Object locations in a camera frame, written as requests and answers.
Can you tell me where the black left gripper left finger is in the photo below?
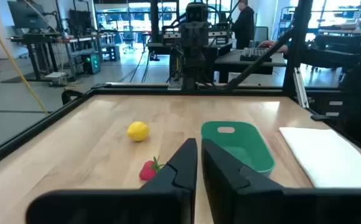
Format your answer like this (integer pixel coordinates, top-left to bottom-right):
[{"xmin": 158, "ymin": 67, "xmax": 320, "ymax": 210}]
[{"xmin": 26, "ymin": 138, "xmax": 199, "ymax": 224}]

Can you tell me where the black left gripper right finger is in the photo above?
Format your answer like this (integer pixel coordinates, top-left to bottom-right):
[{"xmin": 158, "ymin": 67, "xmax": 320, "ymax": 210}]
[{"xmin": 200, "ymin": 138, "xmax": 361, "ymax": 224}]

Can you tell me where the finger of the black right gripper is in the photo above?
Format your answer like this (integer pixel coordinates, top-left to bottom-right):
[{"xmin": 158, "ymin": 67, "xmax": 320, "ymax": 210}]
[
  {"xmin": 194, "ymin": 24, "xmax": 209, "ymax": 47},
  {"xmin": 181, "ymin": 24, "xmax": 195, "ymax": 47}
]

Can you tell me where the yellow lemon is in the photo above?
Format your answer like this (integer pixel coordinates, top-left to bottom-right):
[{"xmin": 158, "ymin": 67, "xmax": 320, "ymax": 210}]
[{"xmin": 126, "ymin": 121, "xmax": 151, "ymax": 143}]

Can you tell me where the red strawberry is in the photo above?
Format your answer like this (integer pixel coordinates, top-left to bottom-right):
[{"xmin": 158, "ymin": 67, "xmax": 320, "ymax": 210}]
[{"xmin": 138, "ymin": 156, "xmax": 166, "ymax": 182}]

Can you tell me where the green plastic container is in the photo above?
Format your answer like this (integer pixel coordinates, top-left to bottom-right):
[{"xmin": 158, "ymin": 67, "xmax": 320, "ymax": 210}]
[{"xmin": 200, "ymin": 120, "xmax": 276, "ymax": 178}]

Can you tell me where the office chair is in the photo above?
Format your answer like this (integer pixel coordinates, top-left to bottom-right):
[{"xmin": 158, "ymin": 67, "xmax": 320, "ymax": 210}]
[{"xmin": 121, "ymin": 30, "xmax": 137, "ymax": 54}]

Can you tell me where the black keyboard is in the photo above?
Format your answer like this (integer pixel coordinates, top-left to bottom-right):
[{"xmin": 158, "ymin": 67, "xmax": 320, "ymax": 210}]
[{"xmin": 240, "ymin": 47, "xmax": 273, "ymax": 62}]

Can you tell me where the computer with green lights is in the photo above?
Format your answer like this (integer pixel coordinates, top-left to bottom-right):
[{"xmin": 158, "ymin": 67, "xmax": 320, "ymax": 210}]
[{"xmin": 81, "ymin": 53, "xmax": 102, "ymax": 75}]

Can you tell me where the black screen panel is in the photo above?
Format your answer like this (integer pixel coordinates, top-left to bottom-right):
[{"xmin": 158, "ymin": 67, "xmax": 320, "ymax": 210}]
[{"xmin": 68, "ymin": 9, "xmax": 93, "ymax": 35}]

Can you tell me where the white folded cloth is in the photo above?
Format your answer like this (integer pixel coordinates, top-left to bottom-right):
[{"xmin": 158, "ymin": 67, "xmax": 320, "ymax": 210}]
[{"xmin": 279, "ymin": 126, "xmax": 361, "ymax": 189}]

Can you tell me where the grey desk with black legs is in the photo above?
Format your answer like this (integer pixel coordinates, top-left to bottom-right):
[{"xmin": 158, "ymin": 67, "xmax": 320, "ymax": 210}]
[{"xmin": 9, "ymin": 32, "xmax": 66, "ymax": 83}]

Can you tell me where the dark computer monitor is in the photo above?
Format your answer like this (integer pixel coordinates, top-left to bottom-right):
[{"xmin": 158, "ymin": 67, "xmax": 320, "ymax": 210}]
[{"xmin": 7, "ymin": 0, "xmax": 49, "ymax": 30}]

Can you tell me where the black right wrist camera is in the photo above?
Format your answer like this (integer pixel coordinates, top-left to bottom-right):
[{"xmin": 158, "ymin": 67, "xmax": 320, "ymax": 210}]
[{"xmin": 185, "ymin": 2, "xmax": 209, "ymax": 23}]

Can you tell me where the black aluminium table frame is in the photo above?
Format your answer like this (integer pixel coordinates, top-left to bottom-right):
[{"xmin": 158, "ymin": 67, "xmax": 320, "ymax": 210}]
[{"xmin": 0, "ymin": 0, "xmax": 361, "ymax": 174}]

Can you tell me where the silver metal bracket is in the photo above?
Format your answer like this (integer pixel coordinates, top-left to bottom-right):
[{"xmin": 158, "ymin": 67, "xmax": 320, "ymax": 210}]
[{"xmin": 293, "ymin": 67, "xmax": 310, "ymax": 109}]

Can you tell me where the yellow hanging cable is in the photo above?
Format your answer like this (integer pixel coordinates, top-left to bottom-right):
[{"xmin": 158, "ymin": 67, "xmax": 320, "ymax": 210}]
[{"xmin": 0, "ymin": 2, "xmax": 49, "ymax": 115}]

